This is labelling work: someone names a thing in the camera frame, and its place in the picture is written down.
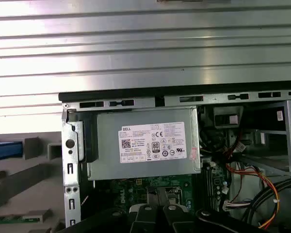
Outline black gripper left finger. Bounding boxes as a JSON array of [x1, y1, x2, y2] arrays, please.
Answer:
[[72, 186, 164, 233]]

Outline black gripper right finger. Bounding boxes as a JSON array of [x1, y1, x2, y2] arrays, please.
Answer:
[[159, 187, 263, 233]]

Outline hard disk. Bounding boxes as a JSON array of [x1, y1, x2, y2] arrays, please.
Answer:
[[0, 138, 24, 163]]

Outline CPU socket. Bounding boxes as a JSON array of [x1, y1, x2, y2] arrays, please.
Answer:
[[145, 185, 183, 207]]

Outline green motherboard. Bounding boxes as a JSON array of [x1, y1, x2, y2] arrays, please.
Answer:
[[94, 167, 231, 233]]

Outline black RAM slot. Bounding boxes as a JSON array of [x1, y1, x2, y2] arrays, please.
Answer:
[[208, 166, 218, 211], [201, 166, 210, 211]]

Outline black open PC case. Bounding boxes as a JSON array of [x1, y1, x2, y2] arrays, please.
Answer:
[[58, 84, 291, 233]]

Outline grey power supply unit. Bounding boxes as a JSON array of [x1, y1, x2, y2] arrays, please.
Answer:
[[87, 107, 202, 182]]

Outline grey parts rack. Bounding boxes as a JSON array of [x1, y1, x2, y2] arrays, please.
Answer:
[[0, 131, 66, 233]]

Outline metal optical drive cage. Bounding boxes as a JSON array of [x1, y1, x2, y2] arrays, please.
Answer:
[[240, 100, 291, 177]]

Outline green RAM stick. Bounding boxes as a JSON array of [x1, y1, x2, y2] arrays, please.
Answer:
[[0, 215, 43, 223]]

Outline yellow and black power wires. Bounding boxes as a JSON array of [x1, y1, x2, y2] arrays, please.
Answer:
[[198, 121, 228, 161]]

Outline orange and yellow wire bundle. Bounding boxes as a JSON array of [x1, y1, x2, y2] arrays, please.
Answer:
[[224, 162, 281, 231]]

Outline thick black cable bundle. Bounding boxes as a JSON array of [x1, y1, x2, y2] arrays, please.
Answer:
[[242, 174, 291, 233]]

